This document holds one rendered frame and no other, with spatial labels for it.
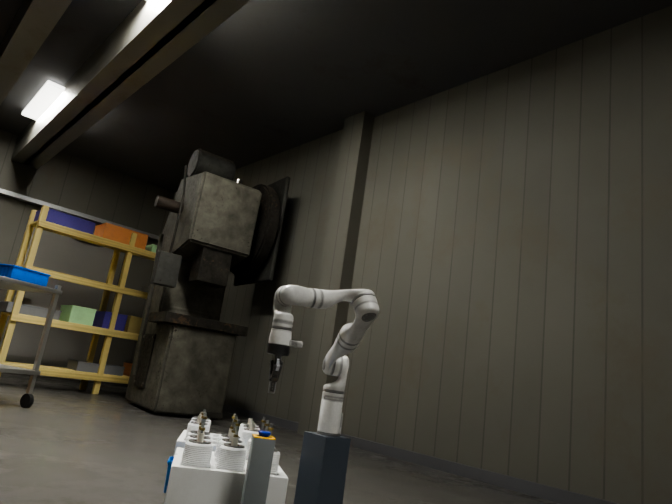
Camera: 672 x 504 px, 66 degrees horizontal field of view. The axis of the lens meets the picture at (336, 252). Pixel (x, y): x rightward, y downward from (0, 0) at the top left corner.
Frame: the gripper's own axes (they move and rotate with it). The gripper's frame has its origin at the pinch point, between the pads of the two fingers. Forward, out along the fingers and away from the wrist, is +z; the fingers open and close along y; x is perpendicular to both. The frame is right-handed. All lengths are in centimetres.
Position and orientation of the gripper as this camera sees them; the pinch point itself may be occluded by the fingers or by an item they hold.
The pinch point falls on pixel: (272, 387)
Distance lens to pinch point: 179.0
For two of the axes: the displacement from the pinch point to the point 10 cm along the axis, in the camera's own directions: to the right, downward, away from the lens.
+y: 2.4, -2.0, -9.5
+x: 9.6, 1.9, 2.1
